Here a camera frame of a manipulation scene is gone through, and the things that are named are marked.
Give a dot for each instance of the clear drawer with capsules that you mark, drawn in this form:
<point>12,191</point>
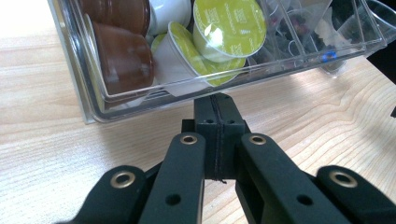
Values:
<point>93,102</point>

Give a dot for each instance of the brown coffee capsule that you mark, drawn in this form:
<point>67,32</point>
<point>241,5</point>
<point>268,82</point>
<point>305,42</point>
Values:
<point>124,59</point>
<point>118,14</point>

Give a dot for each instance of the clear plastic cup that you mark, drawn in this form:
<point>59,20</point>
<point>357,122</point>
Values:
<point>381,18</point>

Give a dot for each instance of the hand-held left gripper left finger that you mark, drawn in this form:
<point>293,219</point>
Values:
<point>205,118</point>

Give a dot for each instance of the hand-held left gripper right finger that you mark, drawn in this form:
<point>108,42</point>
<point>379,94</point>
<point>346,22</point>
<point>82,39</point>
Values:
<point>229,124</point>

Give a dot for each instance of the white coffee capsule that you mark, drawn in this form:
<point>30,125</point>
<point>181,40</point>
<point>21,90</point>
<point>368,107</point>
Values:
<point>169,12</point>

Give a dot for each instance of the green lid coffee capsule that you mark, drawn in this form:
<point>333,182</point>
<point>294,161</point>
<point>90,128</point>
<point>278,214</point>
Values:
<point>230,28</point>
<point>182,53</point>
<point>227,70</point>

